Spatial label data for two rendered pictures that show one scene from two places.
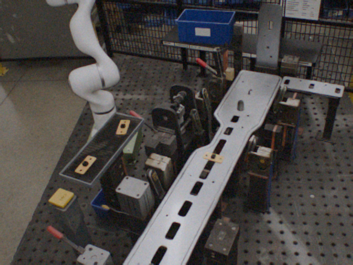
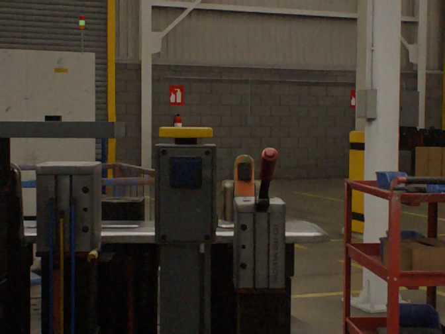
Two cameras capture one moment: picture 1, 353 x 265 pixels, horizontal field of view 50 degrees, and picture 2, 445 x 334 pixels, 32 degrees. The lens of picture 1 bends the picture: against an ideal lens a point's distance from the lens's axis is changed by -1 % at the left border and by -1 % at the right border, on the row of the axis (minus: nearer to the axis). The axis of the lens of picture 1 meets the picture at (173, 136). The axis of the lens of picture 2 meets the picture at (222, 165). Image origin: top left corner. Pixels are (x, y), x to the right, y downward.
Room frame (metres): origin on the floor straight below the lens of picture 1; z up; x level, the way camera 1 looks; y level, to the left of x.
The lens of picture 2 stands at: (1.31, 1.17, 1.16)
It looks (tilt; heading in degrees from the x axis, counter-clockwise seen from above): 3 degrees down; 237
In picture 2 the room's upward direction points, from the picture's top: straight up
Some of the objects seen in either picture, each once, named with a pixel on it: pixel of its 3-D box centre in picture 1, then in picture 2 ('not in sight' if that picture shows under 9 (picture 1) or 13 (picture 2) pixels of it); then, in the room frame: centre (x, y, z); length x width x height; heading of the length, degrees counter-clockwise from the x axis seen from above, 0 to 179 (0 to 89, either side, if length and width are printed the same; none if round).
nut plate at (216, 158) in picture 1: (213, 156); not in sight; (1.10, -0.15, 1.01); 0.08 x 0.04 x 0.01; 59
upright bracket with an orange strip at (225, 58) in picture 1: (225, 85); not in sight; (1.67, -0.30, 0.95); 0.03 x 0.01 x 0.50; 149
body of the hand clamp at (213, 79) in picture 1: (217, 107); not in sight; (1.59, -0.24, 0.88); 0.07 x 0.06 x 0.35; 59
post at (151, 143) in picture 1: (158, 176); not in sight; (1.13, 0.09, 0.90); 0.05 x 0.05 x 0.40; 59
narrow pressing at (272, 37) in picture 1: (268, 36); not in sight; (1.72, -0.53, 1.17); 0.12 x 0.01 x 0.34; 59
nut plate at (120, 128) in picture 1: (122, 126); not in sight; (1.17, 0.19, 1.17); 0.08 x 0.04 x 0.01; 168
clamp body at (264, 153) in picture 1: (258, 180); not in sight; (1.07, -0.33, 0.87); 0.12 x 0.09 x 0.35; 59
